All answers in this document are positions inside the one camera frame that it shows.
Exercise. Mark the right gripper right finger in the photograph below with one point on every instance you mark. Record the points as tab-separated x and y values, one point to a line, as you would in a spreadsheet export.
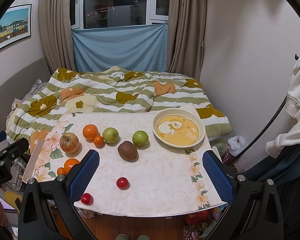
253	211

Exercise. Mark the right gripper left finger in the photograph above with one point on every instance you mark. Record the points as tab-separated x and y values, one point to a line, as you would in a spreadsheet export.
36	220

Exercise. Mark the small tangerine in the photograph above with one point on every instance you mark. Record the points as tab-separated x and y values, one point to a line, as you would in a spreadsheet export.
98	141
61	171

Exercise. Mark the red cherry tomato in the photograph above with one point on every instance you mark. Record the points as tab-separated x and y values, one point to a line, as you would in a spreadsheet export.
122	183
86	199

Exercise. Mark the large orange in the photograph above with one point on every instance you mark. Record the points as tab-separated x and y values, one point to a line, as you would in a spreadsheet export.
90	131
69	164

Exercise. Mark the reddish yellow apple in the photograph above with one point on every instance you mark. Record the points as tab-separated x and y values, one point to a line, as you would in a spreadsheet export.
69	143

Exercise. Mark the green apple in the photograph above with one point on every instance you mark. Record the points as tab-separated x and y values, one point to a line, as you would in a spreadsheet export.
110	135
140	138

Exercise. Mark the brown kiwi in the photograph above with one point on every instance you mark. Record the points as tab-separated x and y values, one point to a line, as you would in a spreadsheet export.
127	151

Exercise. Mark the person left hand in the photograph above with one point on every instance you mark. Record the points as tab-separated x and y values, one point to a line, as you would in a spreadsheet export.
3	217

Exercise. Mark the grey bed headboard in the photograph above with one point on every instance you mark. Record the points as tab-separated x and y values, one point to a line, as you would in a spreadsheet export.
17	86

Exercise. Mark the green striped floral blanket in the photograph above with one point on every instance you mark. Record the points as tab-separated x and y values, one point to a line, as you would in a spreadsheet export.
113	90

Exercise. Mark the white plastic bag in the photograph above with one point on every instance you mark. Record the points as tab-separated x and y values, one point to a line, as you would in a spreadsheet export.
235	145

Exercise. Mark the floral white tablecloth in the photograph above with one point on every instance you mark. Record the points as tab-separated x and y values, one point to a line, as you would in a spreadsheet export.
163	181

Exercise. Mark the cream cartoon plate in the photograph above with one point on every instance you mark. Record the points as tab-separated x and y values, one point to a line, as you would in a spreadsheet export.
178	128

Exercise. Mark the white hoodie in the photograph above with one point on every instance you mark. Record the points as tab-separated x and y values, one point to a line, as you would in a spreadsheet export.
292	108

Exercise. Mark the left beige curtain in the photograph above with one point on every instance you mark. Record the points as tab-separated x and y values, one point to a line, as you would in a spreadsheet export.
55	33

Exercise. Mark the beige curtain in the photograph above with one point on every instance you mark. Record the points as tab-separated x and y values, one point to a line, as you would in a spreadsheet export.
55	33
186	33

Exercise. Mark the blue hanging cloth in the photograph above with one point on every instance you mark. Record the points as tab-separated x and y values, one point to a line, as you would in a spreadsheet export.
137	47

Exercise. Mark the window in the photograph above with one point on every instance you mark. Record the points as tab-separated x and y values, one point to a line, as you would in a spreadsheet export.
90	14

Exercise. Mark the right beige curtain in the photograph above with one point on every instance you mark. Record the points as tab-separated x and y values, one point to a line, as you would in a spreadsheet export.
186	33

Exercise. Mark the framed wall picture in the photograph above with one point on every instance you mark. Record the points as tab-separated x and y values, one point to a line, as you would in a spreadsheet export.
15	24

